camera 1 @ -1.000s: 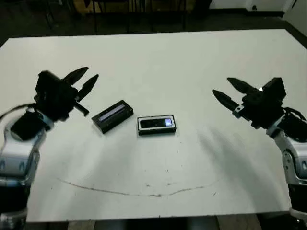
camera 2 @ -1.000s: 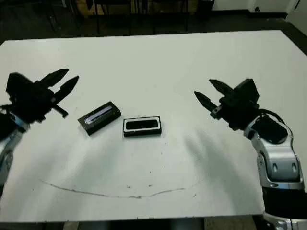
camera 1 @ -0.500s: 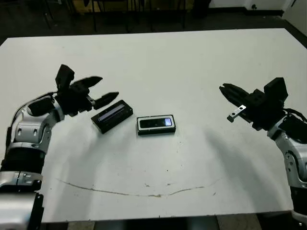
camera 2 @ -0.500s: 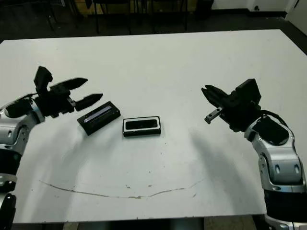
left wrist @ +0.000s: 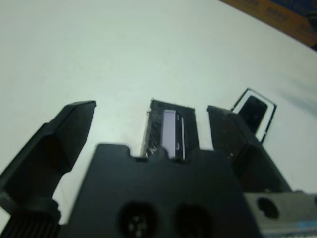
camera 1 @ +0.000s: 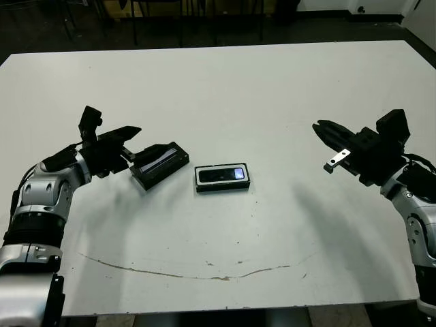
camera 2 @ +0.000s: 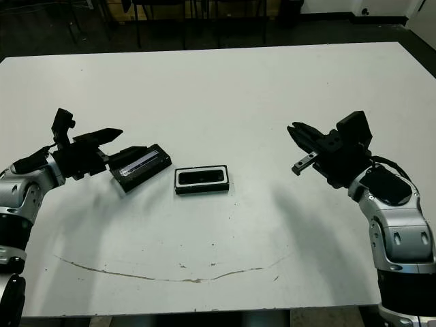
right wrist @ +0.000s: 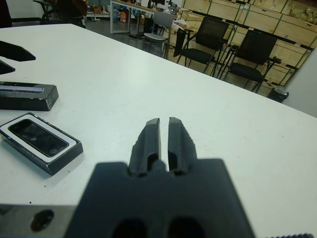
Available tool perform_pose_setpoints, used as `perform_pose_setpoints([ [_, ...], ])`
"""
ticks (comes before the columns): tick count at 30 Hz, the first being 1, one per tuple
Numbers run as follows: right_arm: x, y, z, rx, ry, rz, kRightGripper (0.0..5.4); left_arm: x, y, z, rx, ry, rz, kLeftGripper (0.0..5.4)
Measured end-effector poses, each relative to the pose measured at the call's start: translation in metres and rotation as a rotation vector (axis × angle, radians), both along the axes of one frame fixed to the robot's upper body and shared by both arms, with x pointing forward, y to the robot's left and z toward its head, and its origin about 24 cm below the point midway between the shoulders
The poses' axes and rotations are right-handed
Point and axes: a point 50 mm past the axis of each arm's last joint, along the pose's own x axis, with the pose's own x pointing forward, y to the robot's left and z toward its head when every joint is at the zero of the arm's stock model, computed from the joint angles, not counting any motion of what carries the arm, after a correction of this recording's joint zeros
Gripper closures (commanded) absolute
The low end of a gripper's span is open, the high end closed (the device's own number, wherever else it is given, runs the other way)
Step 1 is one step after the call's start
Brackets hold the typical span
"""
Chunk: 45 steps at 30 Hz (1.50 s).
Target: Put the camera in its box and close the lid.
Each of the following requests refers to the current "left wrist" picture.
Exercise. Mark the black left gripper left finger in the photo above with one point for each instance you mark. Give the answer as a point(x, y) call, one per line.
point(37, 158)

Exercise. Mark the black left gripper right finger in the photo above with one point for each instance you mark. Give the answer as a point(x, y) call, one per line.
point(237, 138)

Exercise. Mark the black box lid with window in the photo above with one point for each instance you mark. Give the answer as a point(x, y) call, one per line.
point(171, 129)

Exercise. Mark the black box base white insert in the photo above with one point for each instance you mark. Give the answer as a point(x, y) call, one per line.
point(271, 112)

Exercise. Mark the large brown cardboard box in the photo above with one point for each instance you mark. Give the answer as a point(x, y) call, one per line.
point(280, 15)

